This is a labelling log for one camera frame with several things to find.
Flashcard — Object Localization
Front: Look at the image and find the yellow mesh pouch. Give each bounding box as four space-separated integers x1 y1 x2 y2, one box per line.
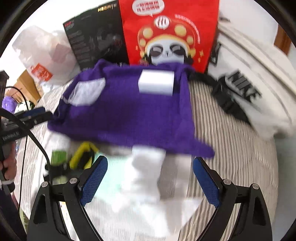
69 142 99 170

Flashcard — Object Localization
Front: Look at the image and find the green tissue pack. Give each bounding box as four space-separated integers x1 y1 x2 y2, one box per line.
51 150 67 166

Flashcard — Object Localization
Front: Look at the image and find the white mesh drawstring pouch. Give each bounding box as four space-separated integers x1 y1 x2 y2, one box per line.
62 78 106 106

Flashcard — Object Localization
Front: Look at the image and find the white paper towel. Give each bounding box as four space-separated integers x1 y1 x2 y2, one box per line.
92 152 202 239

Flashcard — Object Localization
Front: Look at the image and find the white sponge block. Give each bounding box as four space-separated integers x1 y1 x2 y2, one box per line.
138 70 175 96

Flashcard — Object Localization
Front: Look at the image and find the person's left hand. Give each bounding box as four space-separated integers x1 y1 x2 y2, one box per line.
1 142 17 180

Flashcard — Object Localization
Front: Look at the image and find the striped quilt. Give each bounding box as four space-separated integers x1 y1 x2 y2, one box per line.
15 82 278 240

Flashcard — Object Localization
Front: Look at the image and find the white Miniso plastic bag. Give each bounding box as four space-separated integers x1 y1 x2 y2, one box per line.
12 27 80 93

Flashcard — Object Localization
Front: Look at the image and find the black headset box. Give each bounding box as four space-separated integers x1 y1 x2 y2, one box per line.
63 1 129 71

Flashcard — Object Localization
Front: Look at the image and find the purple towel tray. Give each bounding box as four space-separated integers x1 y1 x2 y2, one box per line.
48 60 215 158

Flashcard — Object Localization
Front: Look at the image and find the white Nike waist bag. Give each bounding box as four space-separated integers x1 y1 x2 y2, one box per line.
188 11 296 141

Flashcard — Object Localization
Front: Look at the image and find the red panda paper bag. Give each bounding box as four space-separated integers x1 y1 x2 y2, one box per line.
119 0 220 73

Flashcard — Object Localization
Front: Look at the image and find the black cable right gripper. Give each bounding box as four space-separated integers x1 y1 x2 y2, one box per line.
0 108 52 186

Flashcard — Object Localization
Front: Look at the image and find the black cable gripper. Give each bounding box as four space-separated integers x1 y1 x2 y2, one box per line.
0 108 52 186
4 86 32 210

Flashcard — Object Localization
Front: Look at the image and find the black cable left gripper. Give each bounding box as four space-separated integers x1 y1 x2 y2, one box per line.
4 86 32 210

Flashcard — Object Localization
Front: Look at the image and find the brown wooden door frame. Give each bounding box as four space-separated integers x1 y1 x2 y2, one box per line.
274 25 292 55

